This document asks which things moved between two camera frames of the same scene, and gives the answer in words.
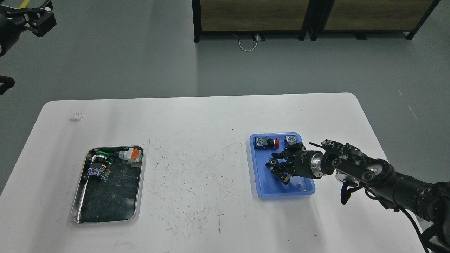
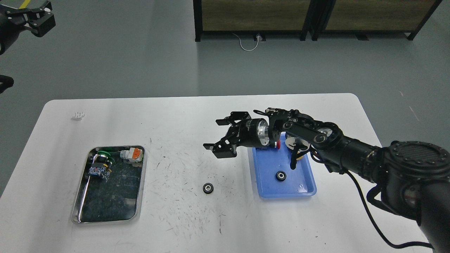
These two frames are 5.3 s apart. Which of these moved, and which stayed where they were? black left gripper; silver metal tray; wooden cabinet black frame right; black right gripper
Moved: black right gripper
Stayed: black left gripper; wooden cabinet black frame right; silver metal tray
